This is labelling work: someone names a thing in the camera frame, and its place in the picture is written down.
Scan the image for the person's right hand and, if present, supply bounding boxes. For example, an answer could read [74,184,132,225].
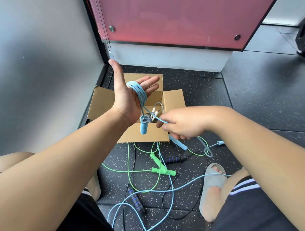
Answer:
[156,106,229,140]

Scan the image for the person's left hand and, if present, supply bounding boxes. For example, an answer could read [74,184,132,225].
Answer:
[108,59,160,127]

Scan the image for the brown cardboard box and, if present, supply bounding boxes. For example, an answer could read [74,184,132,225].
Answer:
[87,73,186,143]

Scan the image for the grey jump rope white handles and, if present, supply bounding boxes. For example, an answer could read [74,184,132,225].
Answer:
[145,102,165,123]

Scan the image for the black jump rope blue-striped handles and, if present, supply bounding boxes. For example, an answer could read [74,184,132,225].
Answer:
[121,142,210,231]

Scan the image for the green jump rope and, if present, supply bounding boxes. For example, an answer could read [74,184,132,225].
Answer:
[102,135,210,193]

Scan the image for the person's left forearm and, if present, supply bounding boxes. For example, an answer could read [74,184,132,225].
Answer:
[0,109,130,231]

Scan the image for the person's right forearm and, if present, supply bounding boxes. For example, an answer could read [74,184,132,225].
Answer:
[207,106,305,231]

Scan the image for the grey right slipper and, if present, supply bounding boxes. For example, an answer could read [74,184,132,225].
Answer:
[199,163,227,222]

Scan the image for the pink glass panel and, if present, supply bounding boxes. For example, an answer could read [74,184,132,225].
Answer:
[89,0,278,52]

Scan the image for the black white-striped shorts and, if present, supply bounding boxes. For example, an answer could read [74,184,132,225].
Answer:
[56,176,298,231]

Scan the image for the black gym equipment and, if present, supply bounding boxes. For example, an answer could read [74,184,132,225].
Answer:
[295,23,305,56]

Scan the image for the thin blind pull cord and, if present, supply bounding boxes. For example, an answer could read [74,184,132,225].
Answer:
[95,0,115,60]

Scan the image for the black wall edge trim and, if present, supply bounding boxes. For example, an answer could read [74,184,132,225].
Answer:
[78,0,110,127]

